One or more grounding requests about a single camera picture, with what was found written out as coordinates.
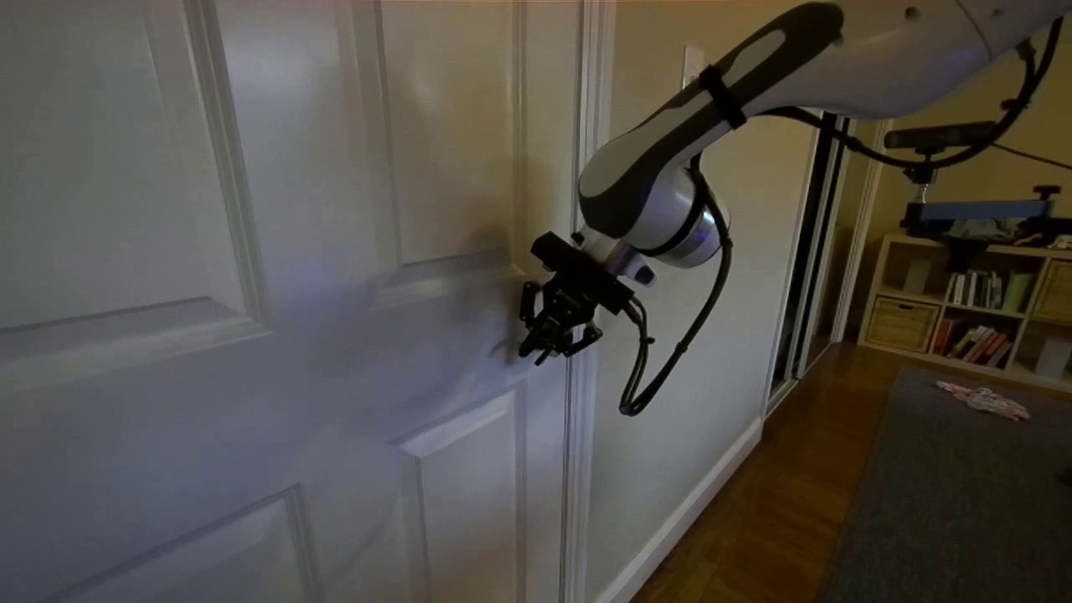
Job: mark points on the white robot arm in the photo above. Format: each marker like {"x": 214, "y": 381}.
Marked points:
{"x": 645, "y": 194}

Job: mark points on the white baseboard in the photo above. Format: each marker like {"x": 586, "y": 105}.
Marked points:
{"x": 684, "y": 513}

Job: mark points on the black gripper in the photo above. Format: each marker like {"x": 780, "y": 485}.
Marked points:
{"x": 557, "y": 320}

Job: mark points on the dark sliding door frame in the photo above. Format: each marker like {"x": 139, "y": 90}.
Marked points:
{"x": 812, "y": 238}

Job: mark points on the white wall light switch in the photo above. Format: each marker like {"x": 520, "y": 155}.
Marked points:
{"x": 695, "y": 62}

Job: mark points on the white cloth on rug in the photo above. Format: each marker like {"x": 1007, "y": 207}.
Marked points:
{"x": 986, "y": 400}

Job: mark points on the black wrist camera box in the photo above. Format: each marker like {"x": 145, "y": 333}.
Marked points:
{"x": 579, "y": 274}

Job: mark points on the black camera on stand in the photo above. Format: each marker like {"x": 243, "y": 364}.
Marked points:
{"x": 942, "y": 146}

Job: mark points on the grey carpet rug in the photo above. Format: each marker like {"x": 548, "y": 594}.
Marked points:
{"x": 958, "y": 506}

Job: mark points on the white cube bookshelf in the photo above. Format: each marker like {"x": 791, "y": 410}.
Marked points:
{"x": 996, "y": 308}

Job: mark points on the blue clamp bar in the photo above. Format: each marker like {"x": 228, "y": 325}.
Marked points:
{"x": 1026, "y": 218}

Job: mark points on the white panelled door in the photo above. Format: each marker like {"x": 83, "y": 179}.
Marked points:
{"x": 257, "y": 300}

